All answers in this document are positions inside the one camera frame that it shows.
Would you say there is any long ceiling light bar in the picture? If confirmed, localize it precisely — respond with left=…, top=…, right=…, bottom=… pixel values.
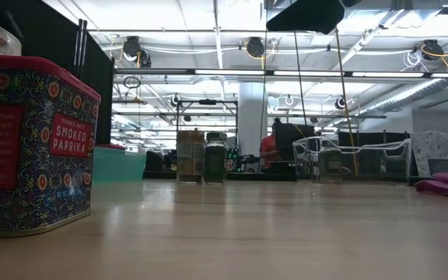
left=114, top=68, right=448, bottom=79

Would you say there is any person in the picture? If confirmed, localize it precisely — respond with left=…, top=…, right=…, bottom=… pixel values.
left=259, top=117, right=283, bottom=169

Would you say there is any white patterned room divider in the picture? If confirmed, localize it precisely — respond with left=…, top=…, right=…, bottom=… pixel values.
left=410, top=130, right=448, bottom=178

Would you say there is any thin metal pole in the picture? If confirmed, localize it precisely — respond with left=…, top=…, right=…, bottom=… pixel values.
left=79, top=19, right=89, bottom=79
left=74, top=18, right=82, bottom=77

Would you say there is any black computer monitor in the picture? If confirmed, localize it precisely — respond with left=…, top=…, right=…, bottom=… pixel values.
left=274, top=123, right=317, bottom=163

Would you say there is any grey office chair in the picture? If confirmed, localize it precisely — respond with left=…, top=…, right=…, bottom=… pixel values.
left=428, top=158, right=448, bottom=176

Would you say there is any black metal frame rig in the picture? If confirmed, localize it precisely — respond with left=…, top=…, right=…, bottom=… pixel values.
left=175, top=99, right=240, bottom=172

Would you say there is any yellow hanging cable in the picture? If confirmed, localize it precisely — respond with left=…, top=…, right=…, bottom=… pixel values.
left=333, top=26, right=360, bottom=177

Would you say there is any black folding room divider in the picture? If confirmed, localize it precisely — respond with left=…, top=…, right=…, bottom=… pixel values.
left=336, top=131, right=411, bottom=177

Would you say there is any white building column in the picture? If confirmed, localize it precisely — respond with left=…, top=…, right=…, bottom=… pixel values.
left=238, top=82, right=272, bottom=156

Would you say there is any black aluminium table frame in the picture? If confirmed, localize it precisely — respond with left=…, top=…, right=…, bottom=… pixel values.
left=142, top=170, right=299, bottom=182

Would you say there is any black curtain panel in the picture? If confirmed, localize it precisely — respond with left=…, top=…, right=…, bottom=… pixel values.
left=0, top=0, right=115, bottom=148

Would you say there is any teal plastic bin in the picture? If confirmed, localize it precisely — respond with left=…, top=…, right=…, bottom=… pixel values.
left=92, top=145, right=148, bottom=184

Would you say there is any black ceiling cable reel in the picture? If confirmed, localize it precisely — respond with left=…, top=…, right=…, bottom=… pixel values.
left=421, top=38, right=445, bottom=61
left=121, top=35, right=153, bottom=69
left=246, top=36, right=266, bottom=59

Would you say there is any clear plastic bin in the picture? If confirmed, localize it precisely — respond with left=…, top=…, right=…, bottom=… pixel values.
left=292, top=135, right=414, bottom=184

